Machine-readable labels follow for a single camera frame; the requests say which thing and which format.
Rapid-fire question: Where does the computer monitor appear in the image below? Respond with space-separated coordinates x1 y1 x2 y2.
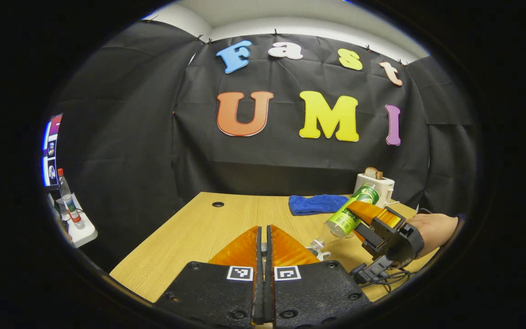
42 114 64 187

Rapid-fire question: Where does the clear bottle red cap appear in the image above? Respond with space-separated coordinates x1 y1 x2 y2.
57 168 85 230

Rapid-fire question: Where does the white toaster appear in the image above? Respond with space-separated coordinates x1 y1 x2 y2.
353 173 395 208

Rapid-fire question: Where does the blue towel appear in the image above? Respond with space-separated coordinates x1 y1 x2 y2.
289 194 350 216

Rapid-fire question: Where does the white side table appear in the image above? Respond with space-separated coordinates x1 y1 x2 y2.
55 194 98 248

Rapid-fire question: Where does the green label water bottle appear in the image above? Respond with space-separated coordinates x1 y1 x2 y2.
309 183 381 261

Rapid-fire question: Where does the black backdrop cloth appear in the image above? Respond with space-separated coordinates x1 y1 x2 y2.
55 21 478 270

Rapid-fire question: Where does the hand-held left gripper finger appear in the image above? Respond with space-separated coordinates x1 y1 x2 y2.
263 224 372 329
153 225 263 327

